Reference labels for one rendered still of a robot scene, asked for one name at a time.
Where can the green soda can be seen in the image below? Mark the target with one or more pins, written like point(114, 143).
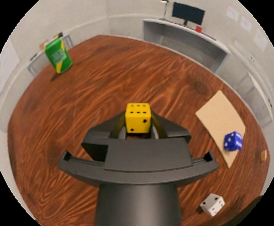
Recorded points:
point(58, 55)

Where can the blue die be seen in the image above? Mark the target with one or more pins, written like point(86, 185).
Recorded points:
point(233, 141)

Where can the yellow die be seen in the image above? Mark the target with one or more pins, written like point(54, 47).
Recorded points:
point(138, 118)

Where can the tan mat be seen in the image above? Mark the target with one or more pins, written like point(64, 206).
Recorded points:
point(219, 118)

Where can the white die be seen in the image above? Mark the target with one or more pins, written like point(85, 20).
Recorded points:
point(212, 204)

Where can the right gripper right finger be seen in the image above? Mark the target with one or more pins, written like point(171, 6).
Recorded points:
point(166, 128)

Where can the small tan cylinder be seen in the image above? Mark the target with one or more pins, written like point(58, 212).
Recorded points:
point(263, 155)

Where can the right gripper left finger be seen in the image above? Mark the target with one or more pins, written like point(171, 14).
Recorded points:
point(111, 127)

